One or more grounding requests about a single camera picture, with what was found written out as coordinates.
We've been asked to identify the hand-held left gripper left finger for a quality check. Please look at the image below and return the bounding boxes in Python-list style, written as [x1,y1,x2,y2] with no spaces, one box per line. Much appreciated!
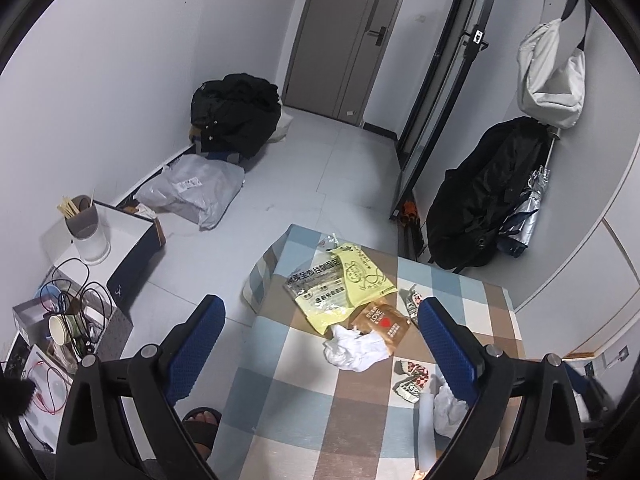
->
[55,294,227,480]

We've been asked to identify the grey cup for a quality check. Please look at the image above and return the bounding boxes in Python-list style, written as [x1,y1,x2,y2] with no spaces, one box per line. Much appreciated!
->
[65,199,98,238]

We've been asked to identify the yellow plastic bag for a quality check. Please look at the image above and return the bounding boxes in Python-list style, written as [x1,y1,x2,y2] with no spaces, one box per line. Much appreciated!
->
[327,242,397,307]

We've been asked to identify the black slipper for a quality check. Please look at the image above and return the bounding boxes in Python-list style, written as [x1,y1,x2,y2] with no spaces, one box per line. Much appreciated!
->
[181,406,223,466]

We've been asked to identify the grey speckled box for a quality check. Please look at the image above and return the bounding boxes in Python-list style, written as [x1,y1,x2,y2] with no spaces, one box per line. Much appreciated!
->
[12,267,135,376]

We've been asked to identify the white tissue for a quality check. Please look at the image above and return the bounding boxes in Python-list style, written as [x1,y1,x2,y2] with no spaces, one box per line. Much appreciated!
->
[322,324,393,373]
[432,382,471,438]

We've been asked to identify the grey door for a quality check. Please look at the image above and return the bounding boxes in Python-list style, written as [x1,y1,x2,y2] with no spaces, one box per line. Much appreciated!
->
[285,0,416,128]

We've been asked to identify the bundle of wooden chopsticks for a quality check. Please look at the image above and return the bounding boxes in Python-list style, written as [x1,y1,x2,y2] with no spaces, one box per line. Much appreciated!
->
[57,190,96,221]

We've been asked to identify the silver folded umbrella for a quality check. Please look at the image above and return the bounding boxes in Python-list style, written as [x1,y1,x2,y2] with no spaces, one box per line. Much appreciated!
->
[497,127,561,256]

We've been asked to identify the black cables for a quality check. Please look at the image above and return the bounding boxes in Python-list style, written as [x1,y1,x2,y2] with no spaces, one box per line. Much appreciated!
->
[50,258,117,361]

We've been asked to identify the grey parcel bag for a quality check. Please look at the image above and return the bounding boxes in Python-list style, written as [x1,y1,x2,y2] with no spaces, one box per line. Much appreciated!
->
[136,154,246,231]

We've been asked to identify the sliding door latch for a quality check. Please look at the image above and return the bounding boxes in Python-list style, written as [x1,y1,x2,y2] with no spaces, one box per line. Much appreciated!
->
[462,27,488,53]

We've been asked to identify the checked tablecloth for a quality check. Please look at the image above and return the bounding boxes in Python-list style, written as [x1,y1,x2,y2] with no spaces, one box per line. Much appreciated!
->
[243,223,526,480]

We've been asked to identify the silver and red snack wrapper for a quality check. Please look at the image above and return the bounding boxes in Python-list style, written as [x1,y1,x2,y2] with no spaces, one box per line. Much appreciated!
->
[400,284,426,328]

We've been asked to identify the red cable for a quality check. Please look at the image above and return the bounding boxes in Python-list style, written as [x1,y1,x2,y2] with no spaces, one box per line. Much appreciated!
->
[27,360,71,416]

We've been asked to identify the black sliding door frame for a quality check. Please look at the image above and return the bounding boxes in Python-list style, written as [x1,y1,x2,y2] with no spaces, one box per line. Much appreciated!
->
[390,0,503,221]

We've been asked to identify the brown snack packet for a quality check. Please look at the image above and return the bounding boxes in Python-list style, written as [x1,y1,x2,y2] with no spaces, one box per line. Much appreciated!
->
[348,299,411,356]

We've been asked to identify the white and dark blue box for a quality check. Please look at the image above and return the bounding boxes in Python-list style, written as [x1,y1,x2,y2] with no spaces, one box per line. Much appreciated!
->
[52,201,167,313]

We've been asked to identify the checkered snack wrapper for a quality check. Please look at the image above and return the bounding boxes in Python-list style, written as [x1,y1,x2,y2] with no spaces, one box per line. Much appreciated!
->
[392,358,431,404]

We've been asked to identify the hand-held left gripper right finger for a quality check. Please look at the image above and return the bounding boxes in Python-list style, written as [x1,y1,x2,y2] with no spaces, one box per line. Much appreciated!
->
[417,296,586,480]

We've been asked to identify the black hanging jacket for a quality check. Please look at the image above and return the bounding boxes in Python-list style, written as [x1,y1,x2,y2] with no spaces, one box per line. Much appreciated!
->
[427,116,551,275]

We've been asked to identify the small clear wrapper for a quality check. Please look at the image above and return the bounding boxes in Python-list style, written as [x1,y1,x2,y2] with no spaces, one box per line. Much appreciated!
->
[316,232,346,253]

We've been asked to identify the black backpack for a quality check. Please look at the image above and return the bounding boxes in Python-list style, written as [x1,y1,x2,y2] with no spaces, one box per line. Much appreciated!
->
[190,74,282,161]

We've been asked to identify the paper cup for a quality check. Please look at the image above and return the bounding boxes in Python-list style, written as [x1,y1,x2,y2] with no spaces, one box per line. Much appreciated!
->
[48,314,86,346]

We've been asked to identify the clear and yellow printed bag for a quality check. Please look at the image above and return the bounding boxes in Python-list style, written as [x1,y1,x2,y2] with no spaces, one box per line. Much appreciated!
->
[284,255,363,335]

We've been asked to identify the white hanging bag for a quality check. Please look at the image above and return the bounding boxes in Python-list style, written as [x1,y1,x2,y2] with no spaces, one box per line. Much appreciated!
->
[516,17,587,131]

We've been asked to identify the black fuzzy object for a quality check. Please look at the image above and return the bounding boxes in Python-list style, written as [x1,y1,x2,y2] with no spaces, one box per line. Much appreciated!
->
[0,377,38,418]

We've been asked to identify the white plastic bag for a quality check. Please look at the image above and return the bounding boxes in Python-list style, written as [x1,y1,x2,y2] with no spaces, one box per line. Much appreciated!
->
[267,102,295,143]

